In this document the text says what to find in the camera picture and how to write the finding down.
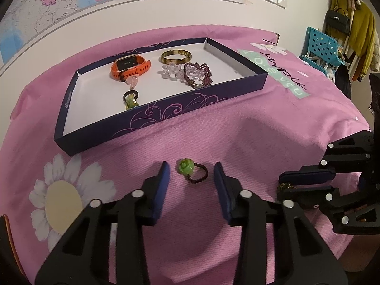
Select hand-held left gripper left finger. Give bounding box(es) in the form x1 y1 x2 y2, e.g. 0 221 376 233
35 162 171 285

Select dark hanging clothes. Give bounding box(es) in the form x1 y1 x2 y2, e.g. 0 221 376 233
334 64 352 98

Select tortoiseshell bangle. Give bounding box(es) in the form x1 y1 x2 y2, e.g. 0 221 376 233
161 49 192 65

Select yellow sweater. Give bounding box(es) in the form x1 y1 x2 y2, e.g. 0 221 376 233
330 0 377 57

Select colourful wall map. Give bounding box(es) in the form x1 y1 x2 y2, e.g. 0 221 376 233
0 0 247 66

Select brown wooden edge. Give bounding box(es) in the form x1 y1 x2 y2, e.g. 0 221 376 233
0 214 27 276

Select blue perforated plastic rack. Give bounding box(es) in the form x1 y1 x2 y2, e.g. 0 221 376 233
298 27 346 76

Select purple beaded bracelet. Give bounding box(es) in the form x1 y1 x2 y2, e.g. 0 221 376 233
183 62 214 88

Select black handbag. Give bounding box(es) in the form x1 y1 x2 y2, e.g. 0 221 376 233
325 7 351 34

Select green rose beaded ring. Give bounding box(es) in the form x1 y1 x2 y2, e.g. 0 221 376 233
177 158 207 184

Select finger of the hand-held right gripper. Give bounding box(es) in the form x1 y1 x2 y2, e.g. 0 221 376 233
279 131 374 186
277 184 380 234

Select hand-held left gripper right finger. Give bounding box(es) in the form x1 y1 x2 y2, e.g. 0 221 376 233
214 162 348 285

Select orange smart watch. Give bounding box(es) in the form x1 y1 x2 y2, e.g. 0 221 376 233
111 54 151 82

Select purple box lid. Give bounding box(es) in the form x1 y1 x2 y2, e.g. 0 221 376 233
54 37 269 156

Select clear crystal bracelet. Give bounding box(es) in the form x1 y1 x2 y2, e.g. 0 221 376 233
161 63 186 81

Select green charm hair tie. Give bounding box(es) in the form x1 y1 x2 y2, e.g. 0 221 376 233
123 90 139 111

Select pink floral tablecloth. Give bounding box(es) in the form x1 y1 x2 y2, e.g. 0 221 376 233
0 24 371 285

